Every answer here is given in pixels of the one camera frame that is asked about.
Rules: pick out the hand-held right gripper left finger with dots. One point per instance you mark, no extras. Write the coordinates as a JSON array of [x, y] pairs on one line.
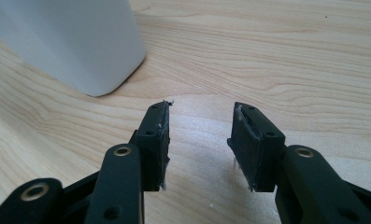
[[152, 146]]

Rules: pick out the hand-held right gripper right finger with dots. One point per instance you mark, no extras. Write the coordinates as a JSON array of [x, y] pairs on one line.
[[254, 149]]

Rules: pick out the white plastic container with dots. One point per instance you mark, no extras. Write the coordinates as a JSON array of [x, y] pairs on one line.
[[64, 40]]

